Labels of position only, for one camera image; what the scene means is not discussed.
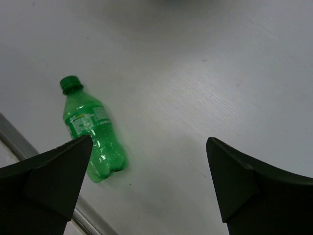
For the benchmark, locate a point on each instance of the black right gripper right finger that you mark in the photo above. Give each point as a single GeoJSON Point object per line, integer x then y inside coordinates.
{"type": "Point", "coordinates": [256, 198]}

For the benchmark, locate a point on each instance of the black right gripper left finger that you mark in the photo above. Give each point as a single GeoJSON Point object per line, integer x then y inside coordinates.
{"type": "Point", "coordinates": [38, 195]}

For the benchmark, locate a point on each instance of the green plastic soda bottle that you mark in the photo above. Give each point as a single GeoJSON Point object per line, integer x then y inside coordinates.
{"type": "Point", "coordinates": [86, 115]}

